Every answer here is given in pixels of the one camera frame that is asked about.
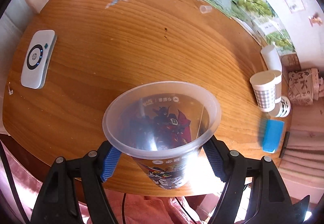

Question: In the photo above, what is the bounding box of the translucent printed plastic cup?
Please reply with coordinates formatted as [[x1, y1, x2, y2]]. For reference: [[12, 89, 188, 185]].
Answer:
[[102, 81, 221, 189]]

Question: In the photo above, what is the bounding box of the blue plastic cup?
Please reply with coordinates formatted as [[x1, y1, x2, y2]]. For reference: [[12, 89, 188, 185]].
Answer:
[[262, 120, 285, 153]]

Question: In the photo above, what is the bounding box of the panda print paper cup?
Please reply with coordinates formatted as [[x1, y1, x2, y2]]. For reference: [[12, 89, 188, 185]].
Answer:
[[268, 96, 291, 118]]

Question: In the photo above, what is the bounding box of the grey checkered paper cup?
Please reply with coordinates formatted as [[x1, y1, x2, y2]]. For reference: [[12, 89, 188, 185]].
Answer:
[[249, 71, 276, 113]]

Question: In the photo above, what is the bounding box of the brown sleeve paper cup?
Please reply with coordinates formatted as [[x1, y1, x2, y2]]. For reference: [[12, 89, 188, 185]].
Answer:
[[270, 70, 282, 103]]

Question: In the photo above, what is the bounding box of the white plain paper cup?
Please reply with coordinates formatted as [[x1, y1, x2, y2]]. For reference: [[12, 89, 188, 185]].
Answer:
[[260, 45, 282, 71]]

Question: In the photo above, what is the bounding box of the pink trousers leg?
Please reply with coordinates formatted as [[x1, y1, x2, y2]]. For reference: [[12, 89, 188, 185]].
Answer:
[[86, 189, 203, 224]]

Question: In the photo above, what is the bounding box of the letter print fabric basket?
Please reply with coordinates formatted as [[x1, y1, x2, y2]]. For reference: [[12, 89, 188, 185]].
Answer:
[[288, 68, 322, 106]]

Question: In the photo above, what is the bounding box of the white portable wifi router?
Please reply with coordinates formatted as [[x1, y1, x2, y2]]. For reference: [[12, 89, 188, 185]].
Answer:
[[20, 30, 57, 89]]

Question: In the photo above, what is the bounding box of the small clear plastic cap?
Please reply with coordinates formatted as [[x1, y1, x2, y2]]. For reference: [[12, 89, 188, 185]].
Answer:
[[199, 5, 213, 14]]

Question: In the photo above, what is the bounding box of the black cable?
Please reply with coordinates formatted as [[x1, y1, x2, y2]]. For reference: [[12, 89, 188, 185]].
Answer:
[[121, 192, 128, 224]]

